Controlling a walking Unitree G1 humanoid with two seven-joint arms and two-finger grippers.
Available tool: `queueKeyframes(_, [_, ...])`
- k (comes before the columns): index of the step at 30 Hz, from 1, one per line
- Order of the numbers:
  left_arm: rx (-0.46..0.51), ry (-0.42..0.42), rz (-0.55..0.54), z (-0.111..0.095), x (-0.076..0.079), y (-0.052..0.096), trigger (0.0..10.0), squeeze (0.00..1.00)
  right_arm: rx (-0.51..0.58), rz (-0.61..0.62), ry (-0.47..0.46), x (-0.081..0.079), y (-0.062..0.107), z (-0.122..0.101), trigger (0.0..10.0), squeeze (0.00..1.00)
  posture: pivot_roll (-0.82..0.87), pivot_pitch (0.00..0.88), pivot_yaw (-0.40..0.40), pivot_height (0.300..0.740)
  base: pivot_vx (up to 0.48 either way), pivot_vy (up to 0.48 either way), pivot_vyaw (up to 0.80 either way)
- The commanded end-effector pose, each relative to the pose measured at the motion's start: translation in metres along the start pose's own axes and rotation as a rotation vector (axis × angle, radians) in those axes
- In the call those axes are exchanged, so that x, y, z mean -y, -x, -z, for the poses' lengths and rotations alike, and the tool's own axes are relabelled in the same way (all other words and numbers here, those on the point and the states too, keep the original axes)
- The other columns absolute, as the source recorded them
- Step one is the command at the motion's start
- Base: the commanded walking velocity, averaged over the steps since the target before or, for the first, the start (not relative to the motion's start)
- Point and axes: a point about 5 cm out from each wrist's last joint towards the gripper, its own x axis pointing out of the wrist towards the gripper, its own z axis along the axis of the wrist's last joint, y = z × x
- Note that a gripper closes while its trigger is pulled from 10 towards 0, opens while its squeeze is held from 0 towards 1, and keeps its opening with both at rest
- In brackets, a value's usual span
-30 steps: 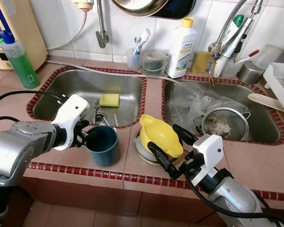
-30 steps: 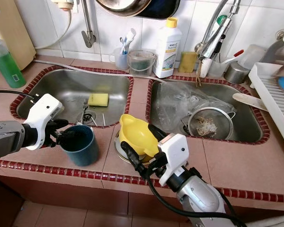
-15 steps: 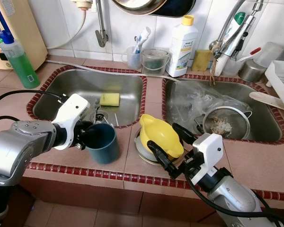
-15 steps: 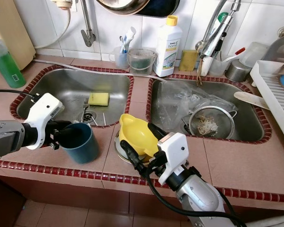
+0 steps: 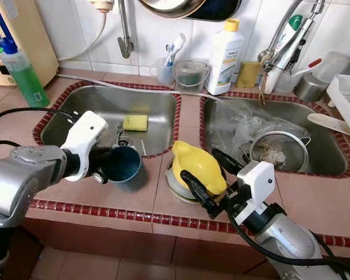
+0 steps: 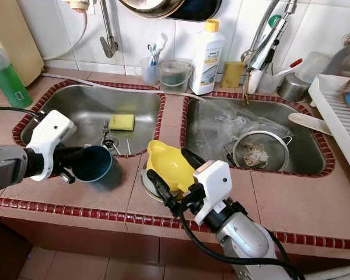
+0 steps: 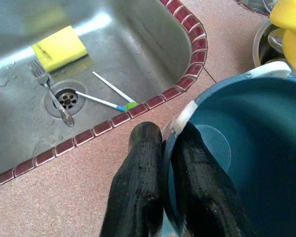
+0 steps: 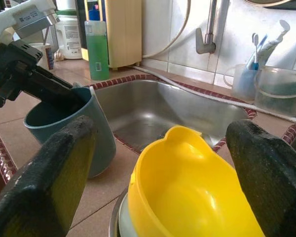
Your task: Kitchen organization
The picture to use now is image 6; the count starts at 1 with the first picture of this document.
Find round sink drain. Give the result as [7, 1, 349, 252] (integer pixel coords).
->
[104, 135, 120, 148]

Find white rice scraps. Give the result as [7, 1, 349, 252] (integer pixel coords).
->
[242, 142, 269, 164]

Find red white handled utensil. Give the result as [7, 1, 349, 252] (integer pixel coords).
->
[273, 57, 304, 78]

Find white dish rack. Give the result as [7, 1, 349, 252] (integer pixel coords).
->
[309, 73, 350, 155]

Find small steel cup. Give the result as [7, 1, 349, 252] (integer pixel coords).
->
[277, 73, 311, 103]

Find teal plastic mug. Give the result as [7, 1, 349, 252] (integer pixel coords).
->
[73, 145, 114, 184]

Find white detergent bottle yellow cap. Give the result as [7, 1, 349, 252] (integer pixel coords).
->
[190, 19, 226, 96]

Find clear plastic utensil cup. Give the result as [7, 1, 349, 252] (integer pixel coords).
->
[260, 73, 281, 95]

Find dark yellow sponge block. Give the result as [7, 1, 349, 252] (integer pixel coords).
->
[220, 61, 246, 89]

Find stainless steel bowl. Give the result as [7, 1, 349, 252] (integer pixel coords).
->
[140, 169, 179, 204]

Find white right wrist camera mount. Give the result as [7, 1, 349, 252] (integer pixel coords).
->
[192, 159, 233, 225]

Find beige wall water fitting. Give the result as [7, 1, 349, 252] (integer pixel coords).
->
[64, 0, 91, 12]

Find stainless steel sink basin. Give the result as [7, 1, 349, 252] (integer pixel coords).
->
[185, 96, 330, 176]
[20, 85, 161, 157]

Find beige water ioniser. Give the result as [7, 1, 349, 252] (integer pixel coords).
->
[0, 0, 44, 88]

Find clear plastic container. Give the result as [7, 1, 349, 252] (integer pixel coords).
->
[295, 51, 332, 82]

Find blue toothbrush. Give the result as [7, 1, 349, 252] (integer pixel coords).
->
[147, 44, 158, 66]

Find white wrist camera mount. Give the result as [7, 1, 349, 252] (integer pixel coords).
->
[192, 159, 233, 225]
[25, 108, 78, 181]

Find green scouring pad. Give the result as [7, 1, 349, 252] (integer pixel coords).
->
[163, 69, 188, 85]

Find chrome gooseneck faucet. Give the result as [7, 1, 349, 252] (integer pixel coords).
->
[240, 0, 298, 74]

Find steel mesh strainer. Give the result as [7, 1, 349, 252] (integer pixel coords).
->
[230, 129, 293, 173]

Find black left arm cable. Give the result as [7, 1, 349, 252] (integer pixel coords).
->
[0, 106, 46, 118]

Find wooden rice paddle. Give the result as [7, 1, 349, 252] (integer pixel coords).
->
[288, 112, 339, 138]

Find thin white appliance hose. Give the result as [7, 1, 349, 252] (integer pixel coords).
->
[44, 10, 85, 61]

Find green dish soap bottle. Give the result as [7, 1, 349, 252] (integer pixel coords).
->
[0, 47, 33, 109]

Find light yellow sponge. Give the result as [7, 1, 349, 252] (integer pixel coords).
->
[108, 113, 136, 131]

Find clear toothbrush cup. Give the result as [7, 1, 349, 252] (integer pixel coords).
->
[140, 57, 161, 87]

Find hanging steel wok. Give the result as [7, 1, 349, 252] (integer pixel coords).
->
[117, 0, 222, 23]

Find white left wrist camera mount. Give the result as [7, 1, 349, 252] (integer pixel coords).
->
[25, 108, 78, 181]

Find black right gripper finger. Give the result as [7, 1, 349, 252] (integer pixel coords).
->
[180, 148, 208, 171]
[146, 169, 186, 215]

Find clear plastic pail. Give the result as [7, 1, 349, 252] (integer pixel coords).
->
[156, 58, 194, 93]

